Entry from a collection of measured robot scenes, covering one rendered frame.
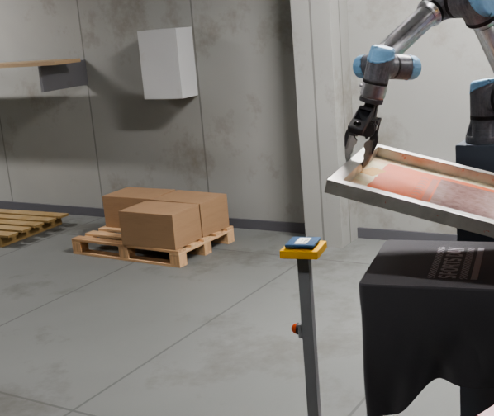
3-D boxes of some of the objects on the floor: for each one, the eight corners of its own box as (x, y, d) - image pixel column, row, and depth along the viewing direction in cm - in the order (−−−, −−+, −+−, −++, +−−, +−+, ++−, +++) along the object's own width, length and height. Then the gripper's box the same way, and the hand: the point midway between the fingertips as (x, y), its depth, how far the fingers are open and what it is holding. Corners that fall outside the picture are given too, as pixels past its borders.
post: (282, 508, 285) (262, 252, 262) (299, 474, 305) (282, 234, 282) (342, 517, 277) (326, 254, 254) (356, 481, 297) (342, 235, 274)
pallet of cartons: (237, 239, 627) (232, 191, 618) (182, 268, 567) (177, 215, 558) (130, 229, 684) (124, 186, 674) (69, 255, 623) (63, 207, 614)
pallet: (72, 224, 718) (70, 213, 716) (6, 249, 654) (3, 237, 651) (-14, 217, 777) (-16, 206, 775) (-83, 238, 713) (-85, 227, 710)
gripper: (393, 100, 241) (377, 166, 248) (356, 91, 244) (342, 157, 251) (388, 103, 233) (372, 172, 240) (350, 94, 236) (335, 163, 243)
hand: (355, 163), depth 242 cm, fingers closed on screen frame, 4 cm apart
